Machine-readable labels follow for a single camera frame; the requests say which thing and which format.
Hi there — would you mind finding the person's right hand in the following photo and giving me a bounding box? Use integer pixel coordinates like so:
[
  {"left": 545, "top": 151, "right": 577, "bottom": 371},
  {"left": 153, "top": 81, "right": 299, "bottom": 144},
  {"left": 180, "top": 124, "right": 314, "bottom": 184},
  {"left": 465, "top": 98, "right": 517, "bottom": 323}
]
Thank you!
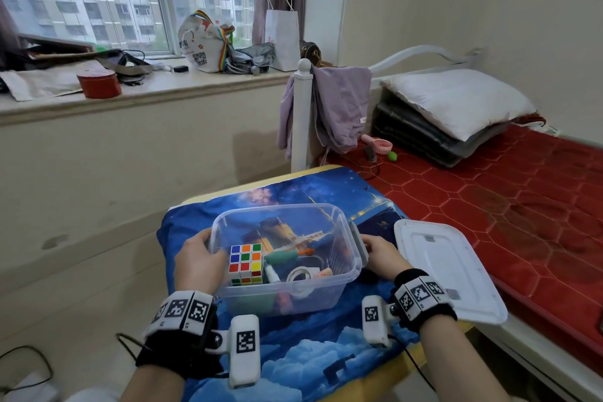
[{"left": 360, "top": 233, "right": 415, "bottom": 284}]

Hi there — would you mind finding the person's left hand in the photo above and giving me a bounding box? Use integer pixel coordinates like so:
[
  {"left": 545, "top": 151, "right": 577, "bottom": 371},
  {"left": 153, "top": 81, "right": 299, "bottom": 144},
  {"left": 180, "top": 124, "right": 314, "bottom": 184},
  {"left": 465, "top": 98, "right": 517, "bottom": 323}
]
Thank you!
[{"left": 174, "top": 227, "right": 230, "bottom": 298}]

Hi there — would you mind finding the clear plastic storage box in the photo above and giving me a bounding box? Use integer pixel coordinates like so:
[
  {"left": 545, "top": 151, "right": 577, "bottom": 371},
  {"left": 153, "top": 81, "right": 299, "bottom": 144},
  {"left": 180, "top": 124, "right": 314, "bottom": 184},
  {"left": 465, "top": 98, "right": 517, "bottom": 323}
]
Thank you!
[{"left": 208, "top": 202, "right": 364, "bottom": 318}]

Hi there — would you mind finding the person's right forearm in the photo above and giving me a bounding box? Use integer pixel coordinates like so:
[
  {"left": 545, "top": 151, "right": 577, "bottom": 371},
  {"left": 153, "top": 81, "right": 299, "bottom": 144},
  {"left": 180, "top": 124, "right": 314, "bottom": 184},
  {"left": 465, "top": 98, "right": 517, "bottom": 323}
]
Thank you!
[{"left": 417, "top": 316, "right": 513, "bottom": 402}]

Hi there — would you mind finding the person's left forearm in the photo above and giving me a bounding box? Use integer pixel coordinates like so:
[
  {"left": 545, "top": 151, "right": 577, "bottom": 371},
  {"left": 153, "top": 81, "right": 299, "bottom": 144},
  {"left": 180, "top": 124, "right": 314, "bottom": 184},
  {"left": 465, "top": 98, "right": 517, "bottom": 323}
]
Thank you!
[{"left": 118, "top": 363, "right": 189, "bottom": 402}]

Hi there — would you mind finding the colourful puzzle cube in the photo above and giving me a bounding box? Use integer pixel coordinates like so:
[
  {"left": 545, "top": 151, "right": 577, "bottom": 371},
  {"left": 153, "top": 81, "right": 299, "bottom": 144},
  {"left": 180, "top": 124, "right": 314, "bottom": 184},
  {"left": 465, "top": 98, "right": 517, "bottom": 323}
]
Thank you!
[{"left": 229, "top": 243, "right": 263, "bottom": 287}]

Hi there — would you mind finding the black right wristband with markers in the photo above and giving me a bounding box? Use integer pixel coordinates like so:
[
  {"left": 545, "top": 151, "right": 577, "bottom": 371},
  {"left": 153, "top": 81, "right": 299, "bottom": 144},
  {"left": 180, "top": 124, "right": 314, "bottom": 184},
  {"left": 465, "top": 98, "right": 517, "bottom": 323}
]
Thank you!
[{"left": 389, "top": 268, "right": 459, "bottom": 334}]

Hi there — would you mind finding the black wristband with markers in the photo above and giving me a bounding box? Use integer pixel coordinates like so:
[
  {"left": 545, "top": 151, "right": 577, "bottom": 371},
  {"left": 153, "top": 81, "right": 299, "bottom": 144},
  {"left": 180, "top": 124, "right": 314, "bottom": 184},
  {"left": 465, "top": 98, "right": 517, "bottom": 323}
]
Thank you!
[
  {"left": 136, "top": 290, "right": 225, "bottom": 381},
  {"left": 389, "top": 268, "right": 459, "bottom": 334}
]

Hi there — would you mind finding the clear tape roll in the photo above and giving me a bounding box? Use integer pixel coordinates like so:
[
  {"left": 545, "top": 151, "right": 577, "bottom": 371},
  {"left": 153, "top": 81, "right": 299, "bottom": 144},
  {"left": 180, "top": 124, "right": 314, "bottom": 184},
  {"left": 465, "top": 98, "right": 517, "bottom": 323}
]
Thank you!
[{"left": 286, "top": 266, "right": 324, "bottom": 300}]

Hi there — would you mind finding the white plastic box lid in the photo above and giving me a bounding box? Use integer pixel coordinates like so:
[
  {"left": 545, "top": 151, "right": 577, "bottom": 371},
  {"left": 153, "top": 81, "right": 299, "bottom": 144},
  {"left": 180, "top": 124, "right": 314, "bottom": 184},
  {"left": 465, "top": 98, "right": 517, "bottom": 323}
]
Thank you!
[{"left": 393, "top": 219, "right": 509, "bottom": 325}]

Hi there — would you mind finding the green marker pen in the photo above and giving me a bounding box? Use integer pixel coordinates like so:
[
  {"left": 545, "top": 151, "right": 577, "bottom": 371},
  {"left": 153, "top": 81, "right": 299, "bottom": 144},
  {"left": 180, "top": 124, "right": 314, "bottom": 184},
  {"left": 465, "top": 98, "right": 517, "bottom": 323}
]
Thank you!
[{"left": 263, "top": 248, "right": 299, "bottom": 267}]

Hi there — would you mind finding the black left wristband with markers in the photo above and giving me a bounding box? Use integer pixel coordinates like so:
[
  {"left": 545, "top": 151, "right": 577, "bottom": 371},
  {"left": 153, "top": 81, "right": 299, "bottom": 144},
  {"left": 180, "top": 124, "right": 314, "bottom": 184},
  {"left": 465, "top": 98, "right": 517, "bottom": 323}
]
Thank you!
[{"left": 136, "top": 290, "right": 225, "bottom": 381}]

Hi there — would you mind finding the pink cup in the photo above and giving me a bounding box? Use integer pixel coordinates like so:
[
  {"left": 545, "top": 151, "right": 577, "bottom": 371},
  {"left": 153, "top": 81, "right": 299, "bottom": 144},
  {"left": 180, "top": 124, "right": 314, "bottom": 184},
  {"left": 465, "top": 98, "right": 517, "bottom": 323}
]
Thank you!
[{"left": 361, "top": 134, "right": 394, "bottom": 158}]

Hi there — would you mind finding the dark folded blanket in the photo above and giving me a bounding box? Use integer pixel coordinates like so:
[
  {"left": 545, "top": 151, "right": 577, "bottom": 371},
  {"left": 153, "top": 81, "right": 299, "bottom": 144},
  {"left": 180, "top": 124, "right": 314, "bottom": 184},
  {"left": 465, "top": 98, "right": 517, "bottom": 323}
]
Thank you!
[{"left": 371, "top": 88, "right": 512, "bottom": 169}]

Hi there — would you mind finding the yellow table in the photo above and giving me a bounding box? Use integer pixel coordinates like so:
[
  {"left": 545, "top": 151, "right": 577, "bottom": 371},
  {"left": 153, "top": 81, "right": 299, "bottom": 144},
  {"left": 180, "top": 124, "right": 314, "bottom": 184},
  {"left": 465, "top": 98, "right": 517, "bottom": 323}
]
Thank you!
[{"left": 181, "top": 164, "right": 477, "bottom": 402}]

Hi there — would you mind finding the blue ship printed cloth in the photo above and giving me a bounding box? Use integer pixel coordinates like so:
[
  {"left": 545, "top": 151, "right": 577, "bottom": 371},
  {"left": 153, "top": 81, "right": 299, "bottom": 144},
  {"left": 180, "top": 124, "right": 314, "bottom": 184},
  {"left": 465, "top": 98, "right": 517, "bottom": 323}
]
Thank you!
[{"left": 156, "top": 166, "right": 421, "bottom": 402}]

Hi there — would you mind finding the purple garment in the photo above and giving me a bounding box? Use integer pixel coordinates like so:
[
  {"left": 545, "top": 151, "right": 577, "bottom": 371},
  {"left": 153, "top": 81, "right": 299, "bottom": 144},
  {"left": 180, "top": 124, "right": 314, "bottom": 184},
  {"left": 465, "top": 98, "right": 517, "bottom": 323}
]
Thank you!
[{"left": 276, "top": 65, "right": 373, "bottom": 161}]

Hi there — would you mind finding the red patterned mattress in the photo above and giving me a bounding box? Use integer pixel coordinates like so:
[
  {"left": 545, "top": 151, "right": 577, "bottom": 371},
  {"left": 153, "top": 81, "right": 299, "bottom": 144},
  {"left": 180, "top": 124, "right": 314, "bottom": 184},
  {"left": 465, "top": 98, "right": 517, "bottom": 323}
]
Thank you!
[{"left": 315, "top": 123, "right": 603, "bottom": 372}]

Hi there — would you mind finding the white pillow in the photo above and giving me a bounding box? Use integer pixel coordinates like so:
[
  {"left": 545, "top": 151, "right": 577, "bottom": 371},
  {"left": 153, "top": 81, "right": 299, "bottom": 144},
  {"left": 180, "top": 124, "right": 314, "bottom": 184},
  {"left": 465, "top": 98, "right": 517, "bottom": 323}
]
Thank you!
[{"left": 381, "top": 68, "right": 539, "bottom": 143}]

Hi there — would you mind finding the red round box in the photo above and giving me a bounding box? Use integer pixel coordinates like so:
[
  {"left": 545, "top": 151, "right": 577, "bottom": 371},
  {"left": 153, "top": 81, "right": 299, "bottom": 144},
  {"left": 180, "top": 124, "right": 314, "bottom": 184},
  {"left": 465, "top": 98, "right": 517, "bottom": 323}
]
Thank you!
[{"left": 76, "top": 70, "right": 123, "bottom": 100}]

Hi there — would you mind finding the grey folded umbrella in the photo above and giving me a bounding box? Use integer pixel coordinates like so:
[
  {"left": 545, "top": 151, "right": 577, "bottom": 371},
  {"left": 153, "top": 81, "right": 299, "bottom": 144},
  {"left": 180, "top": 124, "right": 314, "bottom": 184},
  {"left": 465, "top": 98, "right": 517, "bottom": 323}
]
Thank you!
[{"left": 224, "top": 42, "right": 276, "bottom": 76}]

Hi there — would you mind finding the white paper bag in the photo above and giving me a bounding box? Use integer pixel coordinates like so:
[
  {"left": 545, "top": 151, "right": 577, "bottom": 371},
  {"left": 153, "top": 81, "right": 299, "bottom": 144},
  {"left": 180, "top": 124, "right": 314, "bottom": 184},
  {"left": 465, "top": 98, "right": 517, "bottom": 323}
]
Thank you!
[{"left": 260, "top": 0, "right": 301, "bottom": 73}]

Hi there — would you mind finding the brown paper sheet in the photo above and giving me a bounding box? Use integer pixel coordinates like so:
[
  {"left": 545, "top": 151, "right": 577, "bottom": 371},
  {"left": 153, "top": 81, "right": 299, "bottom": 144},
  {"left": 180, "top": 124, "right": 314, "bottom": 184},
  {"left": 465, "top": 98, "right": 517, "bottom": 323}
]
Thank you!
[{"left": 0, "top": 60, "right": 106, "bottom": 102}]

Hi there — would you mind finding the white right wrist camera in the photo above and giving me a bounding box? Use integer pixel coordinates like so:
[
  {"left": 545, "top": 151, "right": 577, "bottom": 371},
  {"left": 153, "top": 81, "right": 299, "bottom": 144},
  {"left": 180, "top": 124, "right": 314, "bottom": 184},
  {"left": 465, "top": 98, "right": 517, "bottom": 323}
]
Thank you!
[{"left": 361, "top": 295, "right": 397, "bottom": 349}]

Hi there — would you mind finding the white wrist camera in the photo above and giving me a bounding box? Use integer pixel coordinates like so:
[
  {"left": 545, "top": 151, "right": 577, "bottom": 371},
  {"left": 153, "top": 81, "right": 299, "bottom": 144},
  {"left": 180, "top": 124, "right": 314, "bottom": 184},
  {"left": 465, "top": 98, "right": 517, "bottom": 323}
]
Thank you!
[
  {"left": 361, "top": 295, "right": 397, "bottom": 349},
  {"left": 228, "top": 314, "right": 263, "bottom": 389}
]

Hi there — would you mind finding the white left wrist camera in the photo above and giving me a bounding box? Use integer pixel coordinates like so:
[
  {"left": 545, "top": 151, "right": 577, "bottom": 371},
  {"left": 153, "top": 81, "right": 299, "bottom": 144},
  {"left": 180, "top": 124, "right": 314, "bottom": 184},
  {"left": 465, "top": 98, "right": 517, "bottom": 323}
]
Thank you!
[{"left": 228, "top": 314, "right": 263, "bottom": 389}]

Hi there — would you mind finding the white bed frame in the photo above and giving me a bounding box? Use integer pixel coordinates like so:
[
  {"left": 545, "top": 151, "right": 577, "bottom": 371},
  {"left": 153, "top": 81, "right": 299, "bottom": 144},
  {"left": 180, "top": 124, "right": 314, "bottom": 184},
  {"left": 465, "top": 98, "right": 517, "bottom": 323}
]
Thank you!
[{"left": 290, "top": 44, "right": 603, "bottom": 402}]

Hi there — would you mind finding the black strap bag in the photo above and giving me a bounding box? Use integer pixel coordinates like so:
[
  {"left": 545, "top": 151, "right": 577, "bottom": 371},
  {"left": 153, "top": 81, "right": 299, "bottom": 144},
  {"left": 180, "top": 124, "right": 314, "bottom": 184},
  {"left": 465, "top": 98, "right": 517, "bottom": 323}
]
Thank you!
[{"left": 94, "top": 49, "right": 154, "bottom": 86}]

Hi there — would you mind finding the white tote bag rainbow strap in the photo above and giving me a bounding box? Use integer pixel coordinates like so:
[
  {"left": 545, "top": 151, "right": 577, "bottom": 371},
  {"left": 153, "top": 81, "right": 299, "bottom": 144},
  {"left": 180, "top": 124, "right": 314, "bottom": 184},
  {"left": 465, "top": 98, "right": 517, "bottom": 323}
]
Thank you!
[{"left": 177, "top": 10, "right": 235, "bottom": 73}]

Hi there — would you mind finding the brown handbag gold ring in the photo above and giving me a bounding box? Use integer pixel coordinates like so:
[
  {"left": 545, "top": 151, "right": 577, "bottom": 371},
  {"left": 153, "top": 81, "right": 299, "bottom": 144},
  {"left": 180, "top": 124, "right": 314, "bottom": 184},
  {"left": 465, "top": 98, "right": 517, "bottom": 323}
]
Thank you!
[{"left": 300, "top": 40, "right": 326, "bottom": 65}]

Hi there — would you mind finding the black cable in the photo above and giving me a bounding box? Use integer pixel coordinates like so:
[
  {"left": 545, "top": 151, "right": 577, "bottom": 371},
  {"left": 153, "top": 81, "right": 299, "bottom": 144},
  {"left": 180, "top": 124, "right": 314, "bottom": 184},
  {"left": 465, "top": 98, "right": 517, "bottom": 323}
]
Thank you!
[{"left": 0, "top": 345, "right": 54, "bottom": 393}]

